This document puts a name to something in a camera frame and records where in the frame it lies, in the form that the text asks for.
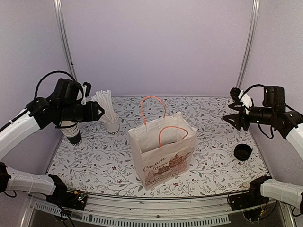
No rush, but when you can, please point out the floral table mat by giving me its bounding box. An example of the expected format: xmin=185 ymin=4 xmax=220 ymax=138
xmin=48 ymin=96 xmax=269 ymax=198

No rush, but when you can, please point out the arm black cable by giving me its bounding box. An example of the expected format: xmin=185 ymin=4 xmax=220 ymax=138
xmin=241 ymin=84 xmax=275 ymax=139
xmin=34 ymin=70 xmax=76 ymax=99

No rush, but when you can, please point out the bundle of wrapped straws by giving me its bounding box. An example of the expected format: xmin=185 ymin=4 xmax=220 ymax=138
xmin=91 ymin=90 xmax=116 ymax=123

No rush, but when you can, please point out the front aluminium rail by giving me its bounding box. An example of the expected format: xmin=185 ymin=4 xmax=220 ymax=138
xmin=20 ymin=194 xmax=297 ymax=227

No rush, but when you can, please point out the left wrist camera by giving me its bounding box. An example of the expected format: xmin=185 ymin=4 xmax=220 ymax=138
xmin=77 ymin=82 xmax=91 ymax=105

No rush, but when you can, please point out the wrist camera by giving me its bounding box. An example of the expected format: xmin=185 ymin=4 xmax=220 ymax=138
xmin=77 ymin=82 xmax=91 ymax=105
xmin=230 ymin=87 xmax=253 ymax=115

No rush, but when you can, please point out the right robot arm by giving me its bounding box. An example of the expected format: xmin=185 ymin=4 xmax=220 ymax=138
xmin=223 ymin=85 xmax=303 ymax=215

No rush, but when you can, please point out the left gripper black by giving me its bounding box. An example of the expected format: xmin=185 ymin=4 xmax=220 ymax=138
xmin=59 ymin=100 xmax=105 ymax=122

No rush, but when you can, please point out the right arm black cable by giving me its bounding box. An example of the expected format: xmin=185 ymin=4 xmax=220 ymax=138
xmin=241 ymin=84 xmax=275 ymax=139

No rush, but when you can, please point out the white cup holding straws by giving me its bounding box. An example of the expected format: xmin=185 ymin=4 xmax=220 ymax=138
xmin=103 ymin=113 xmax=120 ymax=135

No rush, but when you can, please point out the right aluminium frame post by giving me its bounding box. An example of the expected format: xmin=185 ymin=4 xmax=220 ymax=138
xmin=236 ymin=0 xmax=260 ymax=88

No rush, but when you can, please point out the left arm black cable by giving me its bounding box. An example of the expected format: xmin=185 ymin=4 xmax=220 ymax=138
xmin=34 ymin=70 xmax=76 ymax=99

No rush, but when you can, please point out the left aluminium frame post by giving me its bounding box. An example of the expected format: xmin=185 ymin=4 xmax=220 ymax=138
xmin=53 ymin=0 xmax=77 ymax=80

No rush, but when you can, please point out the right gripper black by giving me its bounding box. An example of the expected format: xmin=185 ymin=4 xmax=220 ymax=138
xmin=223 ymin=102 xmax=276 ymax=131

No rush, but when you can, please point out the stack of black lids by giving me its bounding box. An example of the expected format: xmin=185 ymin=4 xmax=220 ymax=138
xmin=234 ymin=144 xmax=252 ymax=161

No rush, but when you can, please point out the paper takeout bag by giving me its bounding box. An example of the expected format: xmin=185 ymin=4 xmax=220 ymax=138
xmin=127 ymin=96 xmax=199 ymax=191

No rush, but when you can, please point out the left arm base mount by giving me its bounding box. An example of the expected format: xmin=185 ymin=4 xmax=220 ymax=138
xmin=46 ymin=190 xmax=87 ymax=210

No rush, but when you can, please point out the aluminium frame post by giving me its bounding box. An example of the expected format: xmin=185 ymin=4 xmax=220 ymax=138
xmin=53 ymin=0 xmax=77 ymax=80
xmin=236 ymin=0 xmax=260 ymax=88

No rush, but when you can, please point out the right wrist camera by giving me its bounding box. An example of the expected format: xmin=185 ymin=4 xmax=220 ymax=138
xmin=230 ymin=87 xmax=253 ymax=115

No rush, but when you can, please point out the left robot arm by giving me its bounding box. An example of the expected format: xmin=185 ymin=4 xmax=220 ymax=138
xmin=0 ymin=78 xmax=105 ymax=205

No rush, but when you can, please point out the stack of paper cups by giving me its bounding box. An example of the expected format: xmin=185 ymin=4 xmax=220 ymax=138
xmin=59 ymin=121 xmax=82 ymax=146

